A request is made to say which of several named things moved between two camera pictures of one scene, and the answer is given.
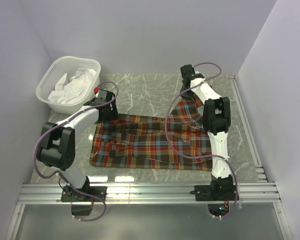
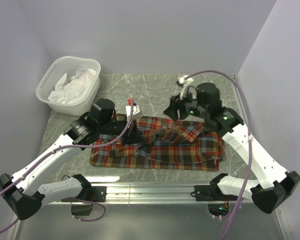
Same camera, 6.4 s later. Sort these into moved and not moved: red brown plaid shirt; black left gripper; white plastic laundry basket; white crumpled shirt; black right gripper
Moved: black right gripper; black left gripper
Not moved: white plastic laundry basket; red brown plaid shirt; white crumpled shirt
